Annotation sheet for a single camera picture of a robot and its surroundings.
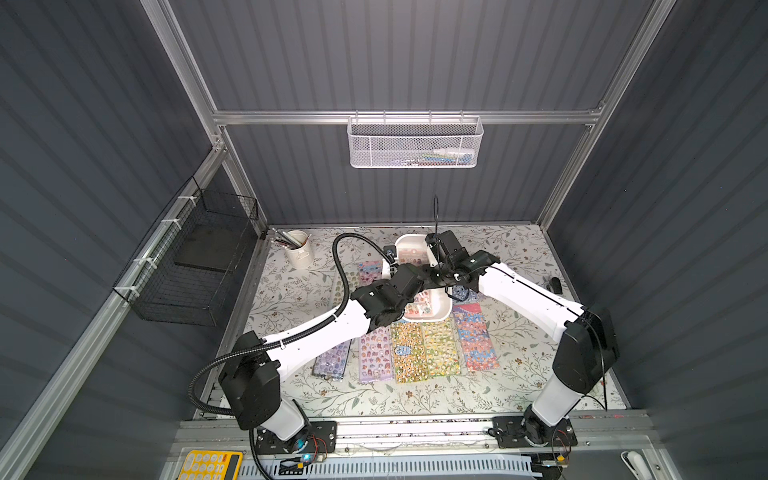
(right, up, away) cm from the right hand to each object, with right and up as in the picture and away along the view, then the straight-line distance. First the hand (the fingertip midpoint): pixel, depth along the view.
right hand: (427, 275), depth 85 cm
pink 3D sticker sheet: (-15, -24, +2) cm, 28 cm away
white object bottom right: (+46, -42, -18) cm, 65 cm away
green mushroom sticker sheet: (+5, -22, +3) cm, 23 cm away
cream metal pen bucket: (-41, +5, +17) cm, 45 cm away
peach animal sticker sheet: (-1, -9, -1) cm, 9 cm away
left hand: (-7, -2, -6) cm, 10 cm away
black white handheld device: (+44, -5, +11) cm, 45 cm away
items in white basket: (+6, +37, +7) cm, 38 cm away
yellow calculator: (-53, -44, -16) cm, 70 cm away
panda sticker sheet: (-5, -23, +2) cm, 24 cm away
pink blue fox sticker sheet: (+15, -20, +4) cm, 26 cm away
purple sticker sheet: (-28, -26, +1) cm, 38 cm away
